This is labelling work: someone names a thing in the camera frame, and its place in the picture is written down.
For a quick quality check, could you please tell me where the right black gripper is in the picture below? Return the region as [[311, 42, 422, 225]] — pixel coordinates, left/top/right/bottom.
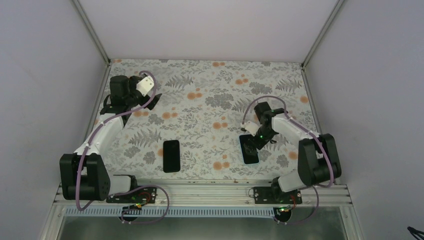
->
[[244, 126, 275, 156]]

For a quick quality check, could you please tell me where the light blue phone case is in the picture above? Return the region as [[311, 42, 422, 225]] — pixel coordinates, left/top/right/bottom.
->
[[238, 133, 261, 166]]

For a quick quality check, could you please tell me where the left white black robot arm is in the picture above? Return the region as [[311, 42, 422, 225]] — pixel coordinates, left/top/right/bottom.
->
[[59, 70, 161, 203]]

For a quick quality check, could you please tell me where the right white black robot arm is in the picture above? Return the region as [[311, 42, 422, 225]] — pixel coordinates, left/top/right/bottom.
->
[[240, 102, 342, 204]]

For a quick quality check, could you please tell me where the black phone on table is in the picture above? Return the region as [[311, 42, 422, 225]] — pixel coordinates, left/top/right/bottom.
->
[[162, 140, 181, 173]]

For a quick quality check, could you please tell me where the floral table mat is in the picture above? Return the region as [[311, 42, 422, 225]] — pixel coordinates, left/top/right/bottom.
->
[[103, 58, 316, 181]]

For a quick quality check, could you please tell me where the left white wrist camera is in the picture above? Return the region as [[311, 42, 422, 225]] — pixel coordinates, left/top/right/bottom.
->
[[136, 75, 156, 97]]

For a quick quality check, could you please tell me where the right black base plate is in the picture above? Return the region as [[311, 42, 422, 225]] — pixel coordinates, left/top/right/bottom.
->
[[252, 186, 303, 205]]

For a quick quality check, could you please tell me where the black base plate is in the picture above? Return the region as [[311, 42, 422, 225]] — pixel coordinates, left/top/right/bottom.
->
[[252, 186, 303, 205], [106, 186, 157, 205]]

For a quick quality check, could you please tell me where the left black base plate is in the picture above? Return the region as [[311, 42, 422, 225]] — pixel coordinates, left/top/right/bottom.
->
[[106, 186, 157, 205]]

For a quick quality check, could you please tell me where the aluminium front rail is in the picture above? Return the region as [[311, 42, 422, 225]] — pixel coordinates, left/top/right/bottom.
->
[[52, 179, 353, 207]]

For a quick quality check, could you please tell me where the slotted grey cable duct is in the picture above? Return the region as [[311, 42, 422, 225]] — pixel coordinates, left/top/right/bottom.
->
[[65, 206, 275, 218]]

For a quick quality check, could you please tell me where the left aluminium frame post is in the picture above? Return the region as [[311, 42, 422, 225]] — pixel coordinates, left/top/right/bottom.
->
[[71, 0, 111, 65]]

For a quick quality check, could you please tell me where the aluminium frame post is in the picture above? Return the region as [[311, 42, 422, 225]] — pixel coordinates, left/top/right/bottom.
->
[[71, 0, 111, 65], [301, 0, 345, 70]]

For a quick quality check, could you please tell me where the right aluminium frame post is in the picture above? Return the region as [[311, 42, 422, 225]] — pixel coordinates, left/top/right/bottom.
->
[[301, 0, 345, 70]]

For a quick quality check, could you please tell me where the black cable bottom right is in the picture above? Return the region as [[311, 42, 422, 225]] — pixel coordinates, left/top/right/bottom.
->
[[407, 226, 424, 240]]

